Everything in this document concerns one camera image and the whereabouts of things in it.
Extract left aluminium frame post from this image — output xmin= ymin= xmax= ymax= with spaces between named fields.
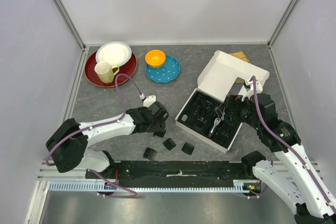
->
xmin=52 ymin=0 xmax=86 ymax=50

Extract cream mug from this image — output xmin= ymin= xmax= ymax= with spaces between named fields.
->
xmin=94 ymin=61 xmax=119 ymax=84

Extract aluminium frame post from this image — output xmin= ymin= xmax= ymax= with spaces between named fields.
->
xmin=52 ymin=0 xmax=86 ymax=50
xmin=267 ymin=0 xmax=300 ymax=49

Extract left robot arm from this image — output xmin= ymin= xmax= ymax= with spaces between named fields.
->
xmin=46 ymin=101 xmax=169 ymax=178

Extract grey hair clipper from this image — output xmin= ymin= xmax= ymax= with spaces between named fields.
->
xmin=209 ymin=116 xmax=223 ymax=138

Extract red round plate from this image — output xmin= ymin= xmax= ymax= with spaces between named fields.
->
xmin=83 ymin=50 xmax=138 ymax=88

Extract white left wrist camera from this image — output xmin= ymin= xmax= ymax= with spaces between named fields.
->
xmin=140 ymin=94 xmax=156 ymax=108

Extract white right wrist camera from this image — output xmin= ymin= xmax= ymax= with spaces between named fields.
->
xmin=241 ymin=76 xmax=263 ymax=101

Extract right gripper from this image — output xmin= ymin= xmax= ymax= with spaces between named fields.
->
xmin=215 ymin=93 xmax=262 ymax=130

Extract black plastic tray insert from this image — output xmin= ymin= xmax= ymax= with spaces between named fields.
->
xmin=175 ymin=89 xmax=242 ymax=153

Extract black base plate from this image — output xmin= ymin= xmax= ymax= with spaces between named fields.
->
xmin=101 ymin=161 xmax=257 ymax=188

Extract white paper plate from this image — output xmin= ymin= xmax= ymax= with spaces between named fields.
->
xmin=96 ymin=41 xmax=132 ymax=67

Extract right aluminium frame post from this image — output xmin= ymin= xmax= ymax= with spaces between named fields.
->
xmin=267 ymin=0 xmax=300 ymax=49

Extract blue dotted plate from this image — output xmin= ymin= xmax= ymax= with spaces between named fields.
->
xmin=145 ymin=55 xmax=181 ymax=83

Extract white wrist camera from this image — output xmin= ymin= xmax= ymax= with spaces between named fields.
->
xmin=140 ymin=94 xmax=156 ymax=108
xmin=241 ymin=76 xmax=263 ymax=101

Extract black comb attachment front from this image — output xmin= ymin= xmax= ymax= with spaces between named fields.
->
xmin=143 ymin=147 xmax=157 ymax=160

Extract black comb attachment with brush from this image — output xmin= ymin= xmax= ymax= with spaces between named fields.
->
xmin=153 ymin=130 xmax=166 ymax=138

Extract black comb attachment middle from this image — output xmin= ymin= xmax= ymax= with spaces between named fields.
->
xmin=163 ymin=138 xmax=176 ymax=151

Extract black comb attachment right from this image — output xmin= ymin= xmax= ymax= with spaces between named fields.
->
xmin=181 ymin=142 xmax=195 ymax=155

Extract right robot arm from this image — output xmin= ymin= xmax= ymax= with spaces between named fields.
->
xmin=222 ymin=93 xmax=335 ymax=223

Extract orange bowl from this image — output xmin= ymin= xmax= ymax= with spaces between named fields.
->
xmin=145 ymin=49 xmax=166 ymax=68

